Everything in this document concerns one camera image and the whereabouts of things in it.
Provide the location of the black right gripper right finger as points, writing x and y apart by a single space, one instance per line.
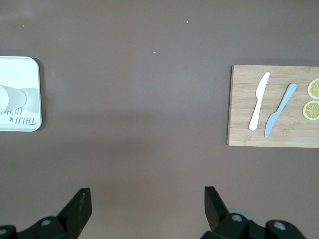
216 211

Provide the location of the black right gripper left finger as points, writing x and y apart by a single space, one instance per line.
74 211

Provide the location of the white IKEA cup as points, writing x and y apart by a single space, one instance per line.
15 98

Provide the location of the bamboo cutting board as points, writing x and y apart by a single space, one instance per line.
239 104

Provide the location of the white plastic knife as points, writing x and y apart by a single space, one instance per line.
261 89

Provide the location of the grey plastic knife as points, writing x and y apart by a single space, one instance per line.
284 99

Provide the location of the lemon slice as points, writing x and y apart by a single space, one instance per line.
311 110
314 87

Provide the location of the cream tray with bear print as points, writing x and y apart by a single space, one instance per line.
25 72

